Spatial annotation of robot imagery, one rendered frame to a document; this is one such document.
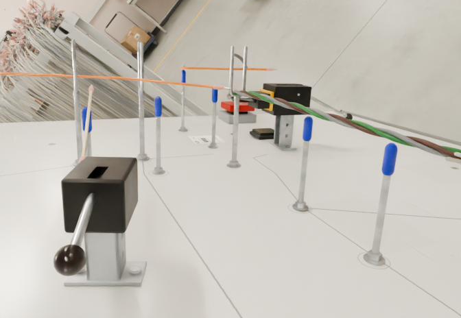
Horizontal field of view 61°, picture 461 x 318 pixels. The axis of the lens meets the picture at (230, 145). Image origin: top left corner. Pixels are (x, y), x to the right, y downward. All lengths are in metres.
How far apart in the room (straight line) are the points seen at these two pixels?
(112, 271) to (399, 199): 0.29
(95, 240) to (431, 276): 0.22
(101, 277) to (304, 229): 0.16
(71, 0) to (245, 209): 8.39
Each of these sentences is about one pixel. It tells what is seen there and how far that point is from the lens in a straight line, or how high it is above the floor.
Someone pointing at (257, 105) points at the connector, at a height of 1.18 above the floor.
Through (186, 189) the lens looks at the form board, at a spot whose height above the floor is 1.25.
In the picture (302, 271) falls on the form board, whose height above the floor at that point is 1.22.
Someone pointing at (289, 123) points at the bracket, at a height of 1.12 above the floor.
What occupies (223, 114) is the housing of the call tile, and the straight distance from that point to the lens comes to 0.73.
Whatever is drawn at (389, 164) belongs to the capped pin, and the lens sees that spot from 0.27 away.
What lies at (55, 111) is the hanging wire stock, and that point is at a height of 1.32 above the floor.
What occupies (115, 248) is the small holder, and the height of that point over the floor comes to 1.33.
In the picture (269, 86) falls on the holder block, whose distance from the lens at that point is 0.55.
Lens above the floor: 1.42
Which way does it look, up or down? 27 degrees down
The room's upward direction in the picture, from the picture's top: 54 degrees counter-clockwise
